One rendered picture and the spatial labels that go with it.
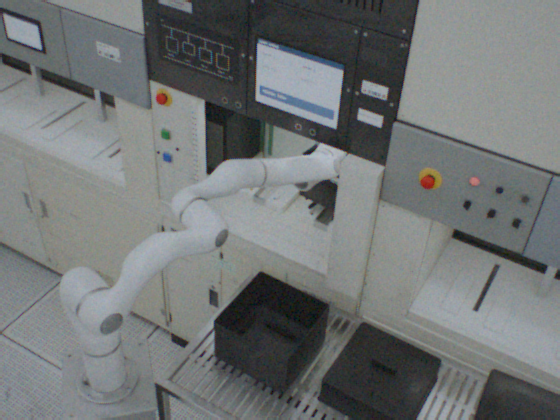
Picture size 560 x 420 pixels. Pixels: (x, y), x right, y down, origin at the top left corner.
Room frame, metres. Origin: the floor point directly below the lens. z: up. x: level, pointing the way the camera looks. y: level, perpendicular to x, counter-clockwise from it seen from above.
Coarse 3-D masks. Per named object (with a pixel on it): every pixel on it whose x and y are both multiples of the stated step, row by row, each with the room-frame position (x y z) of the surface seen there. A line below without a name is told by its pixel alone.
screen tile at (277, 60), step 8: (264, 56) 1.83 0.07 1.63; (272, 56) 1.81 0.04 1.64; (280, 56) 1.80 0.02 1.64; (272, 64) 1.81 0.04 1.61; (280, 64) 1.80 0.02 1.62; (296, 64) 1.78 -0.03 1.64; (264, 72) 1.83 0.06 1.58; (288, 72) 1.79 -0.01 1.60; (264, 80) 1.83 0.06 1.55; (272, 80) 1.81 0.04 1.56; (280, 80) 1.80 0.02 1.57; (288, 80) 1.79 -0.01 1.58; (288, 88) 1.79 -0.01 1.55
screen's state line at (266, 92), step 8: (264, 88) 1.82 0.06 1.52; (264, 96) 1.82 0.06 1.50; (272, 96) 1.81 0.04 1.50; (280, 96) 1.80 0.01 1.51; (288, 96) 1.78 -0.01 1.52; (288, 104) 1.78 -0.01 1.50; (296, 104) 1.77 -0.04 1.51; (304, 104) 1.76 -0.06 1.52; (312, 104) 1.75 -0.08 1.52; (312, 112) 1.74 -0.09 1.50; (320, 112) 1.73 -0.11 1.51; (328, 112) 1.72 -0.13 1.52
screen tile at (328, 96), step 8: (304, 64) 1.76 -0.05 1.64; (304, 72) 1.76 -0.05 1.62; (312, 72) 1.75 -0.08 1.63; (320, 72) 1.74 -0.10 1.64; (328, 72) 1.73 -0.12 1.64; (336, 72) 1.72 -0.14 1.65; (320, 80) 1.74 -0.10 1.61; (328, 80) 1.73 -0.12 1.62; (336, 80) 1.71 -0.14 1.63; (304, 88) 1.76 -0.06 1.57; (312, 88) 1.75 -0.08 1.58; (328, 88) 1.72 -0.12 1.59; (336, 88) 1.71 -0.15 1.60; (304, 96) 1.76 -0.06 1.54; (312, 96) 1.75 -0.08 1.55; (320, 96) 1.74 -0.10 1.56; (328, 96) 1.72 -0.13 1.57; (336, 96) 1.71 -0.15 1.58; (328, 104) 1.72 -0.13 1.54
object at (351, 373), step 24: (360, 336) 1.43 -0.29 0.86; (384, 336) 1.44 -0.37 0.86; (336, 360) 1.33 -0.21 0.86; (360, 360) 1.33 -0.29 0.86; (384, 360) 1.34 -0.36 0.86; (408, 360) 1.35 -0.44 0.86; (432, 360) 1.35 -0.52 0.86; (336, 384) 1.24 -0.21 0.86; (360, 384) 1.24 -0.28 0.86; (384, 384) 1.25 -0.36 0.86; (408, 384) 1.26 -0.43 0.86; (432, 384) 1.31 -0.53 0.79; (336, 408) 1.22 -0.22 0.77; (360, 408) 1.18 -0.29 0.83; (384, 408) 1.17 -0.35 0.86; (408, 408) 1.17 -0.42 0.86
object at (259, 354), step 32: (256, 288) 1.61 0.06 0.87; (288, 288) 1.57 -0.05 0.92; (224, 320) 1.45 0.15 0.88; (256, 320) 1.55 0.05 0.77; (288, 320) 1.56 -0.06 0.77; (320, 320) 1.44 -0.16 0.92; (224, 352) 1.37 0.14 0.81; (256, 352) 1.31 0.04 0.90; (288, 352) 1.42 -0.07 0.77; (288, 384) 1.28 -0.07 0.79
